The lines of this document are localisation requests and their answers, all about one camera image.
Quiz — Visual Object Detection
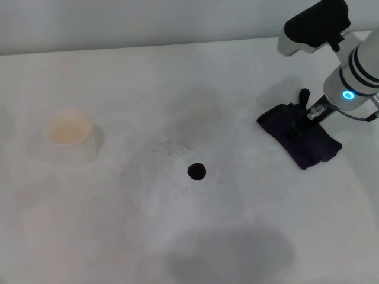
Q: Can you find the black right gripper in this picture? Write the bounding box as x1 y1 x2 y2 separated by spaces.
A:
291 94 339 137

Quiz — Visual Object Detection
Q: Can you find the dark purple cloth pouch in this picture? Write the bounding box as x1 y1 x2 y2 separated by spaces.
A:
256 88 343 171

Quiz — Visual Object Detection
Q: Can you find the white paper cup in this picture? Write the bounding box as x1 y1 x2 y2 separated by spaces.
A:
43 106 105 164

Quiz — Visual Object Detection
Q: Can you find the black and white wrist camera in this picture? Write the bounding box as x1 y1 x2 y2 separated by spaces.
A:
277 0 352 57

